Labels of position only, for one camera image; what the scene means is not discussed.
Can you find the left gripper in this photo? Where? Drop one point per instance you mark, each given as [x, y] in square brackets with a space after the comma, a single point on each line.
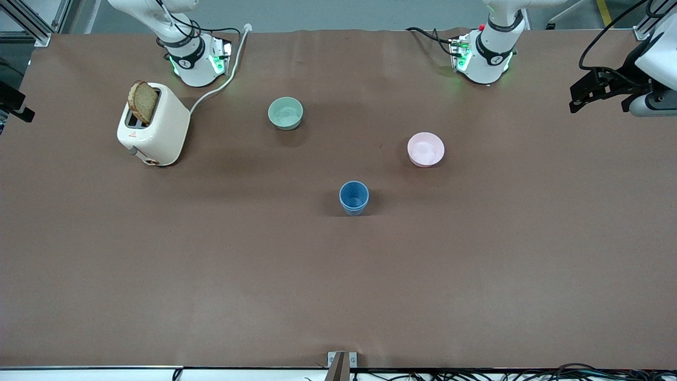
[625, 78]

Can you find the aluminium frame strut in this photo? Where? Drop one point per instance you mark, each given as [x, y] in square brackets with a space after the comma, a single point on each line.
[33, 27]
[642, 34]

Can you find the brown table mat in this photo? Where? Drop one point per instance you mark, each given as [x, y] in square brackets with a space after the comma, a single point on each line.
[338, 291]

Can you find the mint green bowl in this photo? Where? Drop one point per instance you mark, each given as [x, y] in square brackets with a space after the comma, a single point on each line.
[285, 114]

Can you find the pale pink bowl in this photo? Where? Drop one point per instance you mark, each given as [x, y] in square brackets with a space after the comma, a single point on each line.
[426, 150]

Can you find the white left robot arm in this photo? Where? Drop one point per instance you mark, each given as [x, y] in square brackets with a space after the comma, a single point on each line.
[489, 58]

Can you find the metal table edge bracket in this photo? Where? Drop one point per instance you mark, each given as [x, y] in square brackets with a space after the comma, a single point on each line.
[341, 365]

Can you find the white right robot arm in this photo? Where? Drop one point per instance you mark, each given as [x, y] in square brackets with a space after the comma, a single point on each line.
[193, 69]

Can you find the cream white toaster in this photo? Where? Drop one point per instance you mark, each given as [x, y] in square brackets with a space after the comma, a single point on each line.
[164, 132]

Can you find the white stand leg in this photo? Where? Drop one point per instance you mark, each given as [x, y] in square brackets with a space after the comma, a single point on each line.
[568, 11]

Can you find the brown bread slice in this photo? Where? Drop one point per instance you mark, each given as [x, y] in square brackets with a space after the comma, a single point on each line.
[143, 103]

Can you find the blue plastic cup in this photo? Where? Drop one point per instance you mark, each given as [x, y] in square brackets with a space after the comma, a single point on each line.
[353, 212]
[353, 197]

